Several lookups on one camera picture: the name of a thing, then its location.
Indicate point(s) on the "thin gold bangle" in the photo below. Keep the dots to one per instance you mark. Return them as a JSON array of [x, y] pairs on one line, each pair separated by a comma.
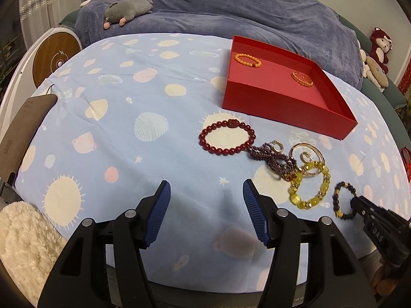
[[316, 150]]

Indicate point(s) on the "red plush bear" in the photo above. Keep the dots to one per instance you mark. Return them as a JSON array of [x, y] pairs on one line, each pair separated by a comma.
[[379, 46]]

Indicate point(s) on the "grey plush mouse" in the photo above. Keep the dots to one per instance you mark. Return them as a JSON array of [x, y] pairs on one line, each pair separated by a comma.
[[128, 9]]

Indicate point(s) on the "person's right hand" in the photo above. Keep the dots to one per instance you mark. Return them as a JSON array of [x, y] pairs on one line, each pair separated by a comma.
[[380, 274]]

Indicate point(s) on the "cream fluffy rug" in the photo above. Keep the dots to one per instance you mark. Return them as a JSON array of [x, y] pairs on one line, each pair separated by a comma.
[[25, 240]]

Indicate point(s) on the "brown flat board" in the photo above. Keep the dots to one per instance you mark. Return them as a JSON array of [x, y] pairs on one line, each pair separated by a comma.
[[25, 128]]

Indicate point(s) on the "gold hoop earring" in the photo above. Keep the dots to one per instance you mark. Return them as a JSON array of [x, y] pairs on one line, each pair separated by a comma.
[[273, 142]]

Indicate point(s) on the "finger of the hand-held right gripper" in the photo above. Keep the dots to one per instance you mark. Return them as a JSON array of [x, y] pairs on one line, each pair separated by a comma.
[[366, 211]]

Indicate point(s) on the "beige plush toy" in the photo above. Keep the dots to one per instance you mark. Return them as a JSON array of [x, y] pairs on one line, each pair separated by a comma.
[[375, 70]]

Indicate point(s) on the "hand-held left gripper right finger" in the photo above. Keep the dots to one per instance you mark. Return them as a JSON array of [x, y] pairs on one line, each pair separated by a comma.
[[253, 208]]

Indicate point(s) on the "blue-grey fleece blanket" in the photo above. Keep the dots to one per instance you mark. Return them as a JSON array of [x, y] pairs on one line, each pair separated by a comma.
[[240, 3]]

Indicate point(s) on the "red cardboard box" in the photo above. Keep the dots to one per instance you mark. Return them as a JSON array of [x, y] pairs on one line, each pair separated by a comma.
[[282, 102]]

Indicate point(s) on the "white round wood-faced device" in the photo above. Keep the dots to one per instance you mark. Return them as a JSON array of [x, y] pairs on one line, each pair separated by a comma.
[[54, 57]]

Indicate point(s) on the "white sheer curtain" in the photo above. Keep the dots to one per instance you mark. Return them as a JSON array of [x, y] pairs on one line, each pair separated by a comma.
[[48, 3]]

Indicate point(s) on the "green round bed frame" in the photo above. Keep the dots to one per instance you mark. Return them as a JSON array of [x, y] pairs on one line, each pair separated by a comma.
[[393, 93]]

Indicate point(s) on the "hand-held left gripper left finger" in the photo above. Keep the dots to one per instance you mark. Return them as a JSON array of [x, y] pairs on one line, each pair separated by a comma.
[[158, 211]]

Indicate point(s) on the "red hanging decoration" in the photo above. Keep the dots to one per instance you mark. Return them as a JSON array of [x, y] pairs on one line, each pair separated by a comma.
[[406, 163]]

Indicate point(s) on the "light blue planet-print sheet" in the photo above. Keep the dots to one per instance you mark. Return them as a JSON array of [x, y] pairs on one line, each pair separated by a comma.
[[128, 102]]

